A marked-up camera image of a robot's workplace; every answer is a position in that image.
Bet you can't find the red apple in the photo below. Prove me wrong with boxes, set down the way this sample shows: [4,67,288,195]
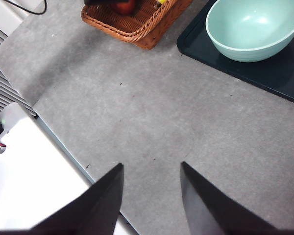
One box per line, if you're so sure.
[112,0,138,15]

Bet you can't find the grey ribbed panel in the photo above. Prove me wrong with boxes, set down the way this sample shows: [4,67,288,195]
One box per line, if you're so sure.
[0,23,38,117]

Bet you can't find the black cable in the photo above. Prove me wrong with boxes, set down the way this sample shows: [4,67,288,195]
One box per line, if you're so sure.
[3,0,48,15]

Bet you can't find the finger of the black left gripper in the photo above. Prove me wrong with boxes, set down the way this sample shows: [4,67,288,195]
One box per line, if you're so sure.
[84,0,121,5]

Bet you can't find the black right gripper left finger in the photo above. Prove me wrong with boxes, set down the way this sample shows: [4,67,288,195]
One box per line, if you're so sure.
[0,163,124,235]

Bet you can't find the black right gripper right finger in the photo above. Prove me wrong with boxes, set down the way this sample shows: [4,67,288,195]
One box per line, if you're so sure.
[180,161,294,235]

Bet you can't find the black rectangular tray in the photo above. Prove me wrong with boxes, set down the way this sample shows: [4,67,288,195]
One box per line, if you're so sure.
[176,0,294,107]

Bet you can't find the teal ribbed bowl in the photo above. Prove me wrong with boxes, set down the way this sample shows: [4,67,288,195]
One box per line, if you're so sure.
[205,0,294,63]

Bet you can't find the brown wicker basket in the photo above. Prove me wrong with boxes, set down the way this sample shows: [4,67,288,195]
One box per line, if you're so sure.
[80,0,194,50]

